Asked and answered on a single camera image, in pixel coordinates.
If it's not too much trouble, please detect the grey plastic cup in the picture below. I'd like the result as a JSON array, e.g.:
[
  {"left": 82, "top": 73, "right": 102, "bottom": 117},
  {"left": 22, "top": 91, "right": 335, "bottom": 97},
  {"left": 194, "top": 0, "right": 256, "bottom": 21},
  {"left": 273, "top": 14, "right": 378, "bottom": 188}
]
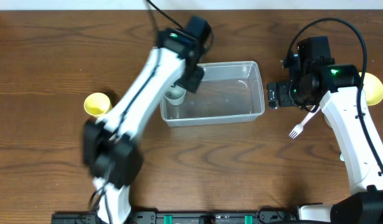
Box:
[{"left": 164, "top": 86, "right": 186, "bottom": 106}]

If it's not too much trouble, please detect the yellow plastic bowl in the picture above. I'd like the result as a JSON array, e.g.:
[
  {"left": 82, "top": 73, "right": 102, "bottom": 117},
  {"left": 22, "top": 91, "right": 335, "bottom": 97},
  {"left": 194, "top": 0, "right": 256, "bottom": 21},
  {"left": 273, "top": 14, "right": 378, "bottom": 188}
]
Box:
[{"left": 363, "top": 73, "right": 383, "bottom": 106}]

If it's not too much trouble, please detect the yellow plastic cup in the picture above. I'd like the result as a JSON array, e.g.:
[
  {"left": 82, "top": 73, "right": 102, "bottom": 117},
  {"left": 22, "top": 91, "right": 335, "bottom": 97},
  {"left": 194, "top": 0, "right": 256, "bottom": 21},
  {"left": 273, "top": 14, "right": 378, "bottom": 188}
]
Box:
[{"left": 83, "top": 93, "right": 113, "bottom": 118}]

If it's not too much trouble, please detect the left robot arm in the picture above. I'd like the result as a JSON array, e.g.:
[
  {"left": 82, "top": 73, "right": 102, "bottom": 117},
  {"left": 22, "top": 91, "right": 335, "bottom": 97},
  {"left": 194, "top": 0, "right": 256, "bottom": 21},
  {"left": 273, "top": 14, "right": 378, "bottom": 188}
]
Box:
[{"left": 82, "top": 16, "right": 212, "bottom": 223}]

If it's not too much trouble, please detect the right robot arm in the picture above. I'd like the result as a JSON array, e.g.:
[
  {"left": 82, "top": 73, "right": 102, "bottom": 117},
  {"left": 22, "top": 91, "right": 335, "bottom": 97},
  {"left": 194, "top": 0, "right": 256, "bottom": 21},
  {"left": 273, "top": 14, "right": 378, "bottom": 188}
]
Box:
[{"left": 267, "top": 37, "right": 383, "bottom": 223}]

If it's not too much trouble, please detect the clear plastic storage container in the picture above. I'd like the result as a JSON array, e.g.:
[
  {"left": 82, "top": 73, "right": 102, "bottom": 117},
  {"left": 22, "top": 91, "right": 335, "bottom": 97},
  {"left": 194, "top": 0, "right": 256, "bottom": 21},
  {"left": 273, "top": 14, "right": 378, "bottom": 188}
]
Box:
[{"left": 160, "top": 61, "right": 265, "bottom": 127}]

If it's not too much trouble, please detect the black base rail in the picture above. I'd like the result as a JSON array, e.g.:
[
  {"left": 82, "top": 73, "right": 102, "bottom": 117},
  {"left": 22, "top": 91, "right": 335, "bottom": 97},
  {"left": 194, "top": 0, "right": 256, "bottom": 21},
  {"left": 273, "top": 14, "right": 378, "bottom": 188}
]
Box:
[{"left": 50, "top": 208, "right": 297, "bottom": 224}]

